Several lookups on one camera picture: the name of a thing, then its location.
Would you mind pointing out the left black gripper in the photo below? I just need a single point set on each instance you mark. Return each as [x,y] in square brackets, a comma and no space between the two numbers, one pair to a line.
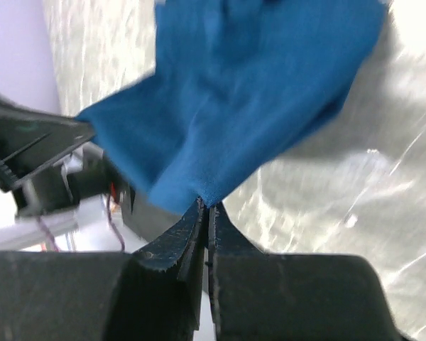
[31,141]

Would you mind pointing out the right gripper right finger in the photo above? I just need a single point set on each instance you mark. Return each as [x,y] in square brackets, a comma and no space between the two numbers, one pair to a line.
[261,296]

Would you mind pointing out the aluminium rail frame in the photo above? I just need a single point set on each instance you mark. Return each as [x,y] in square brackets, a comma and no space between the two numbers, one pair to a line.
[52,202]

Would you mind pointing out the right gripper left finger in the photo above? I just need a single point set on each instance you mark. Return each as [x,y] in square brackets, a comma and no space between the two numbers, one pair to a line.
[152,294]

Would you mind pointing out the blue t-shirt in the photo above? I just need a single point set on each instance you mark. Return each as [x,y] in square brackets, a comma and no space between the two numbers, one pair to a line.
[235,84]

